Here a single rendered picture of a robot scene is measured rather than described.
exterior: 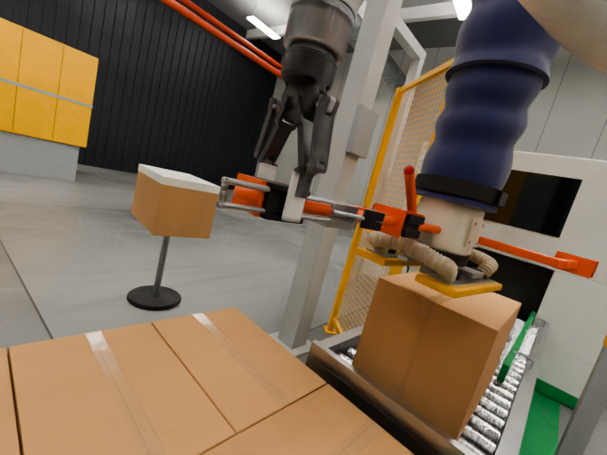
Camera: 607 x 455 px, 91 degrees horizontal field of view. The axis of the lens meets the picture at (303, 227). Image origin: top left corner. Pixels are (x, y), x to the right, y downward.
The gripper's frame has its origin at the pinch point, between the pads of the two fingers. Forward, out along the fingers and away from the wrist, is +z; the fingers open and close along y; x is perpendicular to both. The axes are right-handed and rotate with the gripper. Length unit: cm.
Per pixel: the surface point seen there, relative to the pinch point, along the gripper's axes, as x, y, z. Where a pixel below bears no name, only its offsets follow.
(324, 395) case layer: -51, 18, 65
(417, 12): -640, 508, -485
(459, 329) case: -75, -6, 29
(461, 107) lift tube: -49, 3, -31
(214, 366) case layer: -22, 43, 65
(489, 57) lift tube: -48, -1, -41
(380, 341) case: -72, 16, 47
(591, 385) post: -127, -36, 41
